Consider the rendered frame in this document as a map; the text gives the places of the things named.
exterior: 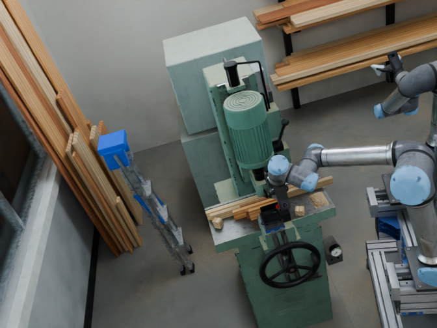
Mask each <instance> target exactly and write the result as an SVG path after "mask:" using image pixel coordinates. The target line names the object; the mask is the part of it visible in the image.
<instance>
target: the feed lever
mask: <svg viewBox="0 0 437 328"><path fill-rule="evenodd" d="M281 123H282V128H281V131H280V135H279V138H278V140H275V141H272V146H273V150H274V153H277V152H281V151H283V150H284V145H283V142H282V140H281V139H282V135H283V133H284V130H285V126H287V125H288V124H289V119H288V118H286V117H284V118H283V119H282V120H281Z"/></svg>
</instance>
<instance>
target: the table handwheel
mask: <svg viewBox="0 0 437 328"><path fill-rule="evenodd" d="M294 248H303V249H308V250H310V251H311V252H313V253H314V254H315V255H316V257H317V258H318V260H319V263H318V264H313V266H312V267H308V266H300V265H297V263H296V261H295V259H294V258H292V256H291V249H294ZM286 250H287V251H288V253H287V251H286ZM281 252H282V253H283V257H282V258H283V259H284V262H283V267H284V268H283V269H281V270H280V271H279V272H277V273H275V274H274V275H273V276H271V277H269V278H268V277H267V276H266V273H265V270H266V267H267V264H268V263H269V262H270V261H271V260H272V259H273V258H274V257H275V256H276V255H277V254H279V253H281ZM320 264H321V254H320V252H319V250H318V249H317V248H316V247H315V246H314V245H312V244H310V243H306V242H303V241H294V242H290V243H285V244H283V245H281V246H278V247H277V248H275V249H273V250H272V251H271V252H270V253H268V254H267V255H266V257H265V258H264V259H263V261H262V262H261V265H260V267H259V275H260V277H261V279H262V281H263V282H264V283H265V284H266V285H268V286H270V287H273V288H292V287H294V286H298V285H300V284H302V283H304V282H306V281H307V280H308V279H310V278H311V277H312V276H313V275H314V274H315V273H316V272H317V270H318V269H319V266H320ZM297 269H305V270H309V271H308V272H307V273H306V274H305V275H303V276H302V277H300V278H298V279H296V280H292V281H289V282H274V281H272V280H273V279H275V278H276V277H277V276H279V275H281V274H282V273H284V272H286V273H290V274H292V273H294V272H296V271H297Z"/></svg>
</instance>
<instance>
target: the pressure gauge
mask: <svg viewBox="0 0 437 328"><path fill-rule="evenodd" d="M329 252H330V254H331V256H333V257H336V256H339V255H340V254H341V253H342V252H343V249H342V248H341V246H340V245H339V244H333V245H331V246H330V248H329ZM336 252H337V253H336Z"/></svg>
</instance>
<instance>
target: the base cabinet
mask: <svg viewBox="0 0 437 328"><path fill-rule="evenodd" d="M310 244H312V245H314V246H315V247H316V248H317V249H318V250H319V252H320V254H321V264H320V266H319V269H318V270H317V272H316V273H318V272H321V273H322V275H323V276H322V277H319V278H315V280H313V281H308V282H304V283H302V284H300V285H298V286H294V287H292V288H273V287H270V286H268V285H266V284H265V283H264V282H263V281H262V279H261V277H260V275H259V267H260V265H261V262H262V261H263V259H264V258H260V259H258V260H254V261H251V262H248V263H245V264H241V265H239V268H240V271H241V275H242V277H243V280H244V284H245V287H246V290H247V292H246V293H247V295H248V297H249V300H250V304H251V306H252V310H253V312H254V316H255V319H256V322H257V325H258V328H305V327H309V326H311V325H315V324H317V323H321V322H324V321H327V320H331V319H333V316H332V306H331V300H330V290H329V285H328V275H327V269H326V259H325V253H324V243H323V239H320V240H317V241H313V242H311V243H310ZM291 250H292V252H293V256H294V258H295V261H296V263H297V265H300V266H308V267H312V266H313V264H314V263H313V260H312V258H311V253H312V252H311V251H310V250H308V249H303V248H294V249H291ZM237 262H238V260H237ZM238 264H239V263H238ZM281 269H282V266H281V263H280V260H279V257H278V255H276V256H275V257H274V258H273V259H272V260H271V261H270V262H269V263H268V264H267V267H266V270H265V273H266V276H267V277H268V278H269V277H271V276H273V275H274V274H275V273H277V272H279V271H280V270H281ZM298 271H299V273H300V276H301V277H302V276H303V275H305V274H306V273H307V272H308V271H309V270H305V269H298ZM272 281H274V282H286V279H285V276H284V273H282V274H281V275H279V276H277V277H276V278H275V279H273V280H272Z"/></svg>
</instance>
